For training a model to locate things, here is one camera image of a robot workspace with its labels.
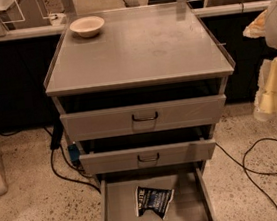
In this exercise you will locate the padded gripper body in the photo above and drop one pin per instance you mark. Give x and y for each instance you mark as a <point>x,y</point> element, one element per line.
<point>266,95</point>

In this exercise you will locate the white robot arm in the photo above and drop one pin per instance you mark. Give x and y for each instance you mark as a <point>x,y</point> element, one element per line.
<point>265,25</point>

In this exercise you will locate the grey drawer cabinet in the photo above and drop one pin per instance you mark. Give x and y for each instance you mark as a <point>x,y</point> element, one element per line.
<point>147,54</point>

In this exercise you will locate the bottom grey open drawer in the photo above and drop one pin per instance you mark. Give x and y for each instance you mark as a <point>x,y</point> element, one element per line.
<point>190,201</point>

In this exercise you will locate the blue chip bag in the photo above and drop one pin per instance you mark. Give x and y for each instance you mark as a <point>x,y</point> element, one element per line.
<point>156,200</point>

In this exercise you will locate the top grey drawer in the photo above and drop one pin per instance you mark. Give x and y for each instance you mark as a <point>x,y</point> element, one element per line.
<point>165,115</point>

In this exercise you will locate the middle grey drawer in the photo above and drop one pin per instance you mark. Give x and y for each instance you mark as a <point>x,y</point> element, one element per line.
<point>170,154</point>

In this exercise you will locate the white ceramic bowl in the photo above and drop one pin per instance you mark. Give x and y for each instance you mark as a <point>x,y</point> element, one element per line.
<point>87,27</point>

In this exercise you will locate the blue power adapter box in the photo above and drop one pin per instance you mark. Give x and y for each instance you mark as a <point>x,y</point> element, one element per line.
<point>74,153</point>

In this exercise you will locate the black top drawer handle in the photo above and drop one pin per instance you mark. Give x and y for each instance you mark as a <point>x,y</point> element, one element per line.
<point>145,118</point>

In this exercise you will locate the black drawer handle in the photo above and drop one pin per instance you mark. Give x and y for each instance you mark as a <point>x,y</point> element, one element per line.
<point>145,118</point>
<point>148,159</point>

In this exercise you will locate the black middle drawer handle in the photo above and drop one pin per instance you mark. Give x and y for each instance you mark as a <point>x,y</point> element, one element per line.
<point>148,159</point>

